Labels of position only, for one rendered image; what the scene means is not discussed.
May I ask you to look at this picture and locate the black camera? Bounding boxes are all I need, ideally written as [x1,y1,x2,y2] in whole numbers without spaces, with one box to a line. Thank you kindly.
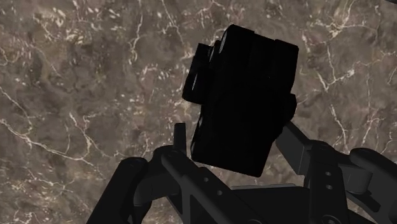
[181,24,300,178]

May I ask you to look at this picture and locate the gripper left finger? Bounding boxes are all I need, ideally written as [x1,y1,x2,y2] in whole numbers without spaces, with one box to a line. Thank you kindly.
[87,122,265,224]

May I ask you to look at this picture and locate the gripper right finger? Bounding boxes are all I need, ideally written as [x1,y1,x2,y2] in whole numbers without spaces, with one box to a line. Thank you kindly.
[275,121,397,224]

